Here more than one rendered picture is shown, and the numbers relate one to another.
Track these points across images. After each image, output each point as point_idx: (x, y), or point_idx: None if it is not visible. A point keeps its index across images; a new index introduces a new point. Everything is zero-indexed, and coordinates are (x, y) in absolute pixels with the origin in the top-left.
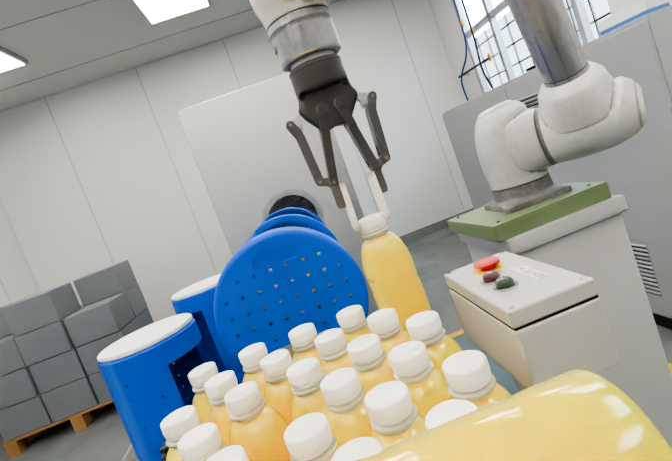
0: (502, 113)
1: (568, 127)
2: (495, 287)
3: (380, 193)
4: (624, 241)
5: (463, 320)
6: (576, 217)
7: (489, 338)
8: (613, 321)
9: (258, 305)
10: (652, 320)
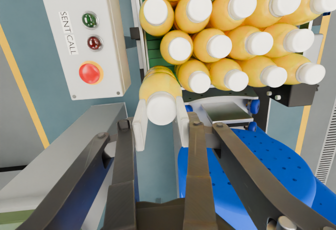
0: None
1: None
2: (96, 22)
3: (138, 109)
4: (8, 185)
5: (127, 78)
6: (12, 205)
7: (120, 35)
8: (58, 154)
9: (267, 161)
10: (42, 151)
